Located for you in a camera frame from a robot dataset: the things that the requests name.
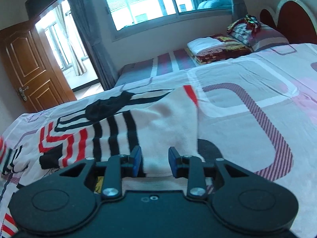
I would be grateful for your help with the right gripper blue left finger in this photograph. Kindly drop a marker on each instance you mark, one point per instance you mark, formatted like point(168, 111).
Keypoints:
point(134, 162)

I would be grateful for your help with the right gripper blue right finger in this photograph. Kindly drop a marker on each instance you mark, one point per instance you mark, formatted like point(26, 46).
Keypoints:
point(175, 162)

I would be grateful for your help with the red black striped knit sweater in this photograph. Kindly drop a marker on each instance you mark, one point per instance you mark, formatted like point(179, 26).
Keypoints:
point(36, 145)

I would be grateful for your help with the grey left curtain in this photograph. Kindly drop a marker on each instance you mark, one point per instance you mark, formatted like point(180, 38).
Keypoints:
point(86, 21)

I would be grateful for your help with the striped grey maroon bed sheet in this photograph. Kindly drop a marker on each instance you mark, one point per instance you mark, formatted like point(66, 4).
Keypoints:
point(166, 63)

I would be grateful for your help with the white patterned bed quilt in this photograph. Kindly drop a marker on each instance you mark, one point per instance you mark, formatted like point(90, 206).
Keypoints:
point(255, 175)

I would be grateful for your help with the brown wooden door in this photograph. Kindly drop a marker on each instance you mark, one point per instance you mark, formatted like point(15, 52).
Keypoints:
point(29, 61)

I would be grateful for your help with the folded red gold blanket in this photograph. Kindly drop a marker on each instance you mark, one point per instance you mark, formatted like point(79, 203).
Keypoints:
point(216, 48)

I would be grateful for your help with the striped pillow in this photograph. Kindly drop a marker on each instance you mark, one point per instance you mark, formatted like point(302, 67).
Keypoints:
point(255, 35)

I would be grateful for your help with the sliding glass window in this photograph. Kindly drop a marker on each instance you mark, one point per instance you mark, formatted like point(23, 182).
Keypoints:
point(129, 17)

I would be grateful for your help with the teal cloth on windowsill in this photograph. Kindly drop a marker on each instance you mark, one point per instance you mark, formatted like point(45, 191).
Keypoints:
point(215, 5)

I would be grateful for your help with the red white scalloped headboard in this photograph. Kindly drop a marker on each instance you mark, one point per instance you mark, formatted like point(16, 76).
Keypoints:
point(293, 19)

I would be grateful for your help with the metal door handle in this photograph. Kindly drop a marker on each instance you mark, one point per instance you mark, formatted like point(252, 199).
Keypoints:
point(21, 92)

